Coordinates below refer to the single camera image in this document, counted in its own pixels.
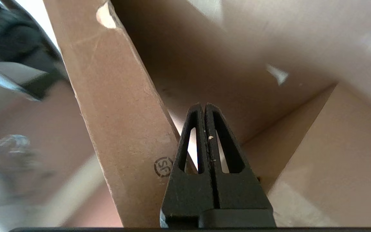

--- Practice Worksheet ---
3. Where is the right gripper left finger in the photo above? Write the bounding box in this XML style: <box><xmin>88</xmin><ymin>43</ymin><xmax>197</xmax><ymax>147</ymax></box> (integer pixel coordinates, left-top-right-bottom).
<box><xmin>160</xmin><ymin>103</ymin><xmax>215</xmax><ymax>226</ymax></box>

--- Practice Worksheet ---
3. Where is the brown cardboard shoe box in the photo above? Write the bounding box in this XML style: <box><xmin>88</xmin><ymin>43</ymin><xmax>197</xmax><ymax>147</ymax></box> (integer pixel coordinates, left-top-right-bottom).
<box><xmin>42</xmin><ymin>0</ymin><xmax>371</xmax><ymax>227</ymax></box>

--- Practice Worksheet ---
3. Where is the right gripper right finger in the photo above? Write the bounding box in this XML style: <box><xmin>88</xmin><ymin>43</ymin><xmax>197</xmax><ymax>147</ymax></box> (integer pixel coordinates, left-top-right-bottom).
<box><xmin>205</xmin><ymin>104</ymin><xmax>273</xmax><ymax>209</ymax></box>

